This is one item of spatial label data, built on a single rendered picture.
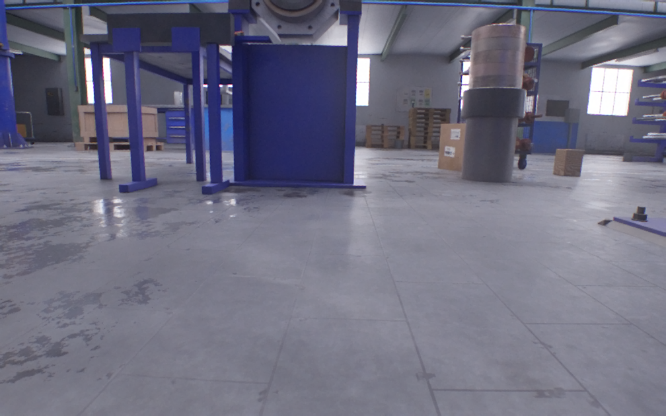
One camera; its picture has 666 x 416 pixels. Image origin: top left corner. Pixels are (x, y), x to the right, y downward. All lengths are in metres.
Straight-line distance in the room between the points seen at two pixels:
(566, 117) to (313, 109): 12.35
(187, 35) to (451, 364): 1.82
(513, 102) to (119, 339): 2.61
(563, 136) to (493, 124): 11.38
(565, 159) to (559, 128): 10.17
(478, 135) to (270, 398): 2.52
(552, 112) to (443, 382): 13.60
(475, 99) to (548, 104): 11.17
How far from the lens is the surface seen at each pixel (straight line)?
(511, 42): 2.87
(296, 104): 2.24
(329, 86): 2.24
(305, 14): 2.08
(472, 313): 0.66
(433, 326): 0.60
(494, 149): 2.77
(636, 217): 1.58
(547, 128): 13.82
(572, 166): 3.91
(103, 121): 2.64
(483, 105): 2.75
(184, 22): 2.04
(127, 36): 2.13
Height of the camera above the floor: 0.28
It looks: 11 degrees down
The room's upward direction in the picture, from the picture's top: 1 degrees clockwise
